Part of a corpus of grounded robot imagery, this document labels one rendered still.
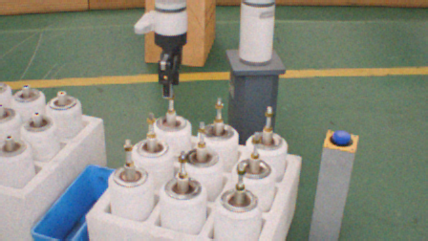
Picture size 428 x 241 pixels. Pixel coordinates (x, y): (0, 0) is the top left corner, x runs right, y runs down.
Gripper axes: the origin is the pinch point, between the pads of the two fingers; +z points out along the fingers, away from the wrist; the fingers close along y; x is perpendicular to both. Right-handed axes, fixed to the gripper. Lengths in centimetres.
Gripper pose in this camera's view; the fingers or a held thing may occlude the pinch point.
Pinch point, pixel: (170, 86)
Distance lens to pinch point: 135.0
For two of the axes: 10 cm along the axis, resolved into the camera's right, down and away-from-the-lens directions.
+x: -9.8, -1.1, 1.4
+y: 1.8, -4.8, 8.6
